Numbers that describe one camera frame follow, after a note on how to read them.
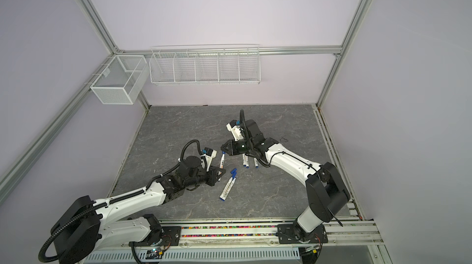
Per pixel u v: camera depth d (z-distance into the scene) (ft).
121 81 3.19
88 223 1.34
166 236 2.40
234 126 2.47
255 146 2.11
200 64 3.25
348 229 4.59
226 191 2.78
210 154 2.42
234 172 3.00
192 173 2.11
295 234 2.16
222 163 2.59
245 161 3.11
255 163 3.08
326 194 1.44
